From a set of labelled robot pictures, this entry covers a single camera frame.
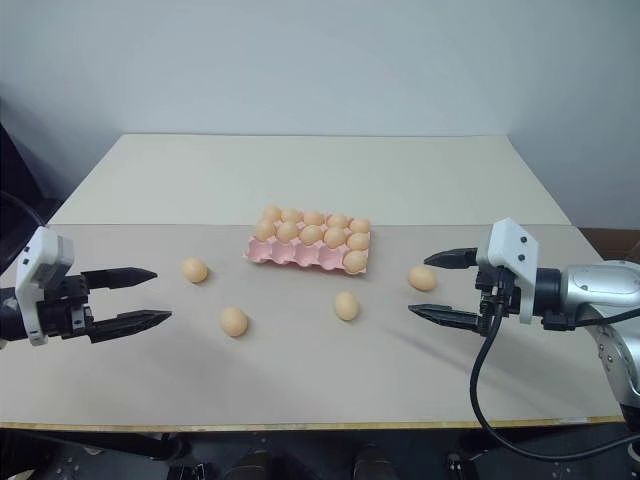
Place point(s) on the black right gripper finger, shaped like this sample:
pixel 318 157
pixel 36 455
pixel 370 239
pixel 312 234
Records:
pixel 452 259
pixel 450 316

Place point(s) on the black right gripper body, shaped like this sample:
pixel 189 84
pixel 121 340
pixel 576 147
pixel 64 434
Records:
pixel 497 295

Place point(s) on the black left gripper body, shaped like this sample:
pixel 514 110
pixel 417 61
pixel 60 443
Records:
pixel 62 312

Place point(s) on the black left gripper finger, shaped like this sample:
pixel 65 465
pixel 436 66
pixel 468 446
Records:
pixel 130 322
pixel 120 277

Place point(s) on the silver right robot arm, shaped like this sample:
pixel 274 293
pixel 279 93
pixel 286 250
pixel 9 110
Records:
pixel 595 287

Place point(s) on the pink egg tray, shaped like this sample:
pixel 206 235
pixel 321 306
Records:
pixel 305 255

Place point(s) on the tan egg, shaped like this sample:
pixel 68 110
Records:
pixel 311 234
pixel 359 225
pixel 335 237
pixel 337 220
pixel 271 213
pixel 234 321
pixel 265 229
pixel 313 218
pixel 422 278
pixel 358 242
pixel 346 305
pixel 355 261
pixel 194 270
pixel 291 215
pixel 287 231

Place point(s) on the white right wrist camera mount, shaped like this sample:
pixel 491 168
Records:
pixel 515 250

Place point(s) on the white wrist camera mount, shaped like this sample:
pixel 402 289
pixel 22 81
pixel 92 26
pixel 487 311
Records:
pixel 515 250
pixel 39 260

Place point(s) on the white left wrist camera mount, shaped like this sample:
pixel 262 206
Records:
pixel 39 260

